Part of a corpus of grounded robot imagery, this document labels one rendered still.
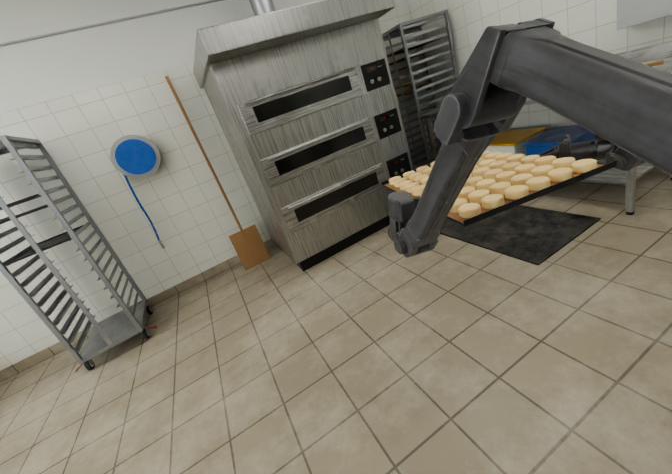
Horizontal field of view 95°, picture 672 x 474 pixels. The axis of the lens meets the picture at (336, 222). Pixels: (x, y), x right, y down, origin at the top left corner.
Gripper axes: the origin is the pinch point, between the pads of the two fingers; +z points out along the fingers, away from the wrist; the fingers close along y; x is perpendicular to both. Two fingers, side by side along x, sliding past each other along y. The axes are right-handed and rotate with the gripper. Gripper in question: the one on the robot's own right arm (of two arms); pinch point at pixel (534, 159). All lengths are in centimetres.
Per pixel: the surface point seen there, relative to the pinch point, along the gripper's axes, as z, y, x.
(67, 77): 328, 131, -13
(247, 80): 182, 73, -70
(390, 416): 62, -98, 38
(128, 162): 312, 51, -16
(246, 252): 275, -75, -61
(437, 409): 44, -99, 27
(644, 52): -53, -3, -221
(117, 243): 350, -16, 18
